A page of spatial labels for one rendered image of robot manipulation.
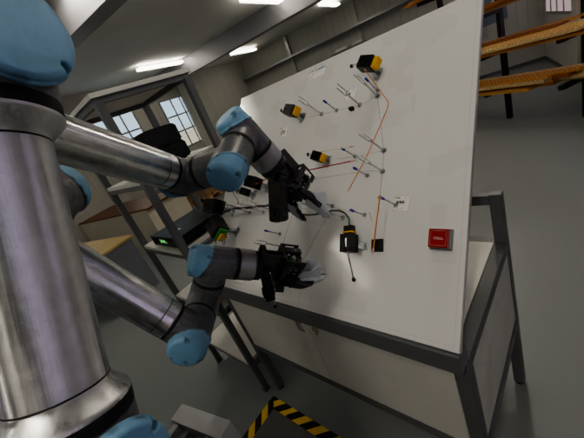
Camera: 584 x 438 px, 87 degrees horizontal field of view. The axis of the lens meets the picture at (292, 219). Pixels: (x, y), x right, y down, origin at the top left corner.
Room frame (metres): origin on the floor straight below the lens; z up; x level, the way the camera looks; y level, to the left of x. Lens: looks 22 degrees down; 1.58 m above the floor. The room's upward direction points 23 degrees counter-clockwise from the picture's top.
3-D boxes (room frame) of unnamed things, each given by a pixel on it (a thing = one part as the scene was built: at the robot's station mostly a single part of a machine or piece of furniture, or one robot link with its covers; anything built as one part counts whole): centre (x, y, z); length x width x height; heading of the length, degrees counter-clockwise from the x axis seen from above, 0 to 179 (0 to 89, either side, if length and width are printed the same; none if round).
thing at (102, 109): (1.83, 0.57, 0.92); 0.60 x 0.50 x 1.85; 41
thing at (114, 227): (5.68, 2.66, 0.40); 2.34 x 0.77 x 0.80; 54
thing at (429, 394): (0.79, -0.07, 0.60); 0.55 x 0.03 x 0.39; 41
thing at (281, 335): (1.21, 0.28, 0.60); 0.55 x 0.02 x 0.39; 41
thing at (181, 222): (1.75, 0.58, 1.09); 0.35 x 0.33 x 0.07; 41
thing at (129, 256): (3.85, 2.63, 0.37); 1.33 x 0.69 x 0.73; 55
